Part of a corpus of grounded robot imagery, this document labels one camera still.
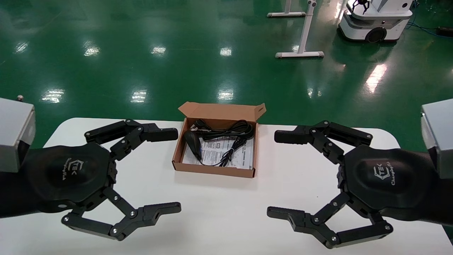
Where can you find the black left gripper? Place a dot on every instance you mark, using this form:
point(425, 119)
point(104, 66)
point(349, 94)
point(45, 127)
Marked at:
point(67, 173)

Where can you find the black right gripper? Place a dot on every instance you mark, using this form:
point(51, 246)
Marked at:
point(385, 177)

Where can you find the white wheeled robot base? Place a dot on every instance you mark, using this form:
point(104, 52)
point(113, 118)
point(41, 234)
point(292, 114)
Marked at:
point(375, 21)

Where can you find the brown cardboard box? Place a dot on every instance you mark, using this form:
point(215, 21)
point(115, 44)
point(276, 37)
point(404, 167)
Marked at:
point(219, 111)

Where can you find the black floor box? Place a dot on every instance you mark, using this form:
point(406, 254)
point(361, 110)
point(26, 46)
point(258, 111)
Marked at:
point(446, 30)

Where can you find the white printed instruction sheet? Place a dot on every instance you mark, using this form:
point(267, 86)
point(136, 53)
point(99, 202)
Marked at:
point(244, 156)

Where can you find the white T-foot table leg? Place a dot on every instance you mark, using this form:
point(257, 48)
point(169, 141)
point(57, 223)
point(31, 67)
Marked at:
point(304, 32)
point(286, 14)

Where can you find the black gripper of distant robot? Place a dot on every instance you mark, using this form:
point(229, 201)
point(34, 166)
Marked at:
point(361, 5)

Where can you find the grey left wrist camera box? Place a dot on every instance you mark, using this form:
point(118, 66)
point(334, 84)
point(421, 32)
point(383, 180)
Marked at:
point(14, 132)

